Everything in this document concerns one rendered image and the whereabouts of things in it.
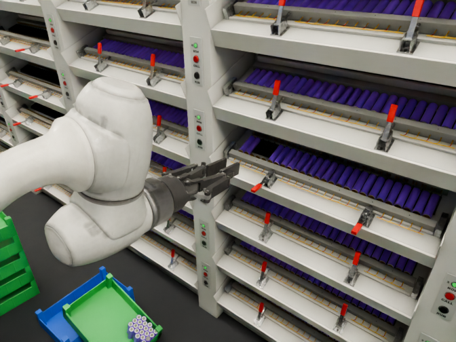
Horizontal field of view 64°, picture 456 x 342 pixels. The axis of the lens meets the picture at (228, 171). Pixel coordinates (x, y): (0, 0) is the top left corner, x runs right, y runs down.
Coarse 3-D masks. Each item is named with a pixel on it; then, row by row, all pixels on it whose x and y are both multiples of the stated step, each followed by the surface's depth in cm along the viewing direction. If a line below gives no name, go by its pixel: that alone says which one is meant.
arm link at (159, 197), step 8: (152, 184) 65; (160, 184) 66; (144, 192) 62; (152, 192) 63; (160, 192) 64; (168, 192) 66; (152, 200) 62; (160, 200) 64; (168, 200) 65; (152, 208) 62; (160, 208) 64; (168, 208) 65; (160, 216) 64; (168, 216) 66; (160, 224) 67
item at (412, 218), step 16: (240, 160) 105; (256, 160) 102; (288, 176) 97; (304, 176) 94; (336, 192) 89; (352, 192) 88; (384, 208) 83; (400, 208) 82; (400, 224) 81; (416, 224) 80; (432, 224) 78
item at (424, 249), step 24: (240, 144) 112; (240, 168) 105; (264, 192) 99; (288, 192) 95; (432, 192) 86; (312, 216) 93; (336, 216) 87; (432, 216) 82; (384, 240) 82; (408, 240) 79; (432, 240) 78; (432, 264) 77
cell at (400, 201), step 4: (404, 188) 86; (408, 188) 86; (400, 192) 86; (404, 192) 85; (408, 192) 85; (400, 196) 85; (404, 196) 84; (396, 200) 85; (400, 200) 84; (404, 200) 84; (396, 204) 84; (400, 204) 83
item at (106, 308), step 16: (96, 288) 138; (112, 288) 143; (80, 304) 135; (96, 304) 137; (112, 304) 139; (128, 304) 140; (80, 320) 132; (96, 320) 133; (112, 320) 135; (128, 320) 136; (80, 336) 127; (96, 336) 129; (112, 336) 131; (160, 336) 134
